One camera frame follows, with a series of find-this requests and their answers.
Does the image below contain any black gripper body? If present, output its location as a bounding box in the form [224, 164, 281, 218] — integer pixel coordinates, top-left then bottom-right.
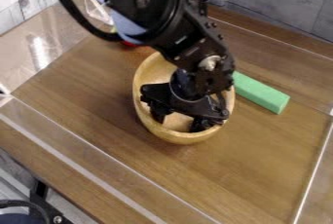
[139, 81, 232, 127]

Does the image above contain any wooden bowl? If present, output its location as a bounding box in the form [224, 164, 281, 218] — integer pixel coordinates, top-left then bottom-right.
[133, 53, 236, 145]

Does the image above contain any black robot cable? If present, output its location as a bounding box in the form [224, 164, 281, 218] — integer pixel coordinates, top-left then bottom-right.
[36, 0, 127, 43]

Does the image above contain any black table clamp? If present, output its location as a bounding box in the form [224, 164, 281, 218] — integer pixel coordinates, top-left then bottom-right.
[0, 179, 75, 224]

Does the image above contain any red fruit with green stem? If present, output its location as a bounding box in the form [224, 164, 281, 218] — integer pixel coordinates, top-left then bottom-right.
[121, 40, 139, 48]

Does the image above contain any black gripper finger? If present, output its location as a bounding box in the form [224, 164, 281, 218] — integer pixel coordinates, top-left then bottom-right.
[190, 117, 218, 132]
[150, 101, 173, 124]

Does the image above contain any clear acrylic tray wall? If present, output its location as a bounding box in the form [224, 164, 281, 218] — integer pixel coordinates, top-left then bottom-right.
[0, 7, 333, 224]

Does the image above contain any green rectangular block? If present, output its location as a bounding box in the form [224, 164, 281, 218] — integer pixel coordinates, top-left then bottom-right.
[233, 72, 291, 114]

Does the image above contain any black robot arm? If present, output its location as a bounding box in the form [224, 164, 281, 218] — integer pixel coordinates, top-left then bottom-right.
[105, 0, 236, 132]

